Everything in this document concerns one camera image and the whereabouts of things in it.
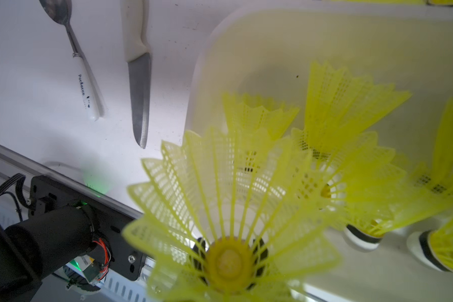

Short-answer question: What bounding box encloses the yellow shuttlecock five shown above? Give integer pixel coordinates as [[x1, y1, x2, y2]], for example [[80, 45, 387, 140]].
[[122, 128, 342, 301]]

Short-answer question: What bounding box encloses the white storage box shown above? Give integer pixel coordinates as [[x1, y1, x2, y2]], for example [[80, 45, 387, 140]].
[[186, 1, 453, 301]]

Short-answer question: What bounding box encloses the yellow shuttlecock four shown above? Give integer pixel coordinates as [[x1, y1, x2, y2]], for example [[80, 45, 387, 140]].
[[291, 61, 412, 156]]

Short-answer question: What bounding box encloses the yellow shuttlecock three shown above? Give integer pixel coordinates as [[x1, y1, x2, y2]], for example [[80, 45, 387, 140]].
[[316, 131, 453, 253]]

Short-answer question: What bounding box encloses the yellow shuttlecock two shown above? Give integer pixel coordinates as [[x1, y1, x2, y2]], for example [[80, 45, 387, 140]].
[[406, 98, 453, 273]]

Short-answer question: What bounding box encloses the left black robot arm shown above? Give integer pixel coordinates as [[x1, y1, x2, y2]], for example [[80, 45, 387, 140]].
[[0, 206, 98, 301]]

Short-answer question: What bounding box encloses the kitchen knife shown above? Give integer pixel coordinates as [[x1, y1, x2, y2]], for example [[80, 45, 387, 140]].
[[120, 0, 151, 148]]

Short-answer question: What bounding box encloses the white pen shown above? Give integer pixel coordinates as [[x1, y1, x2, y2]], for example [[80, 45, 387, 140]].
[[39, 0, 100, 122]]

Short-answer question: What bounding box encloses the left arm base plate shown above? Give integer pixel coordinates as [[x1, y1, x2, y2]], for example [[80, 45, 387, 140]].
[[30, 175, 146, 281]]

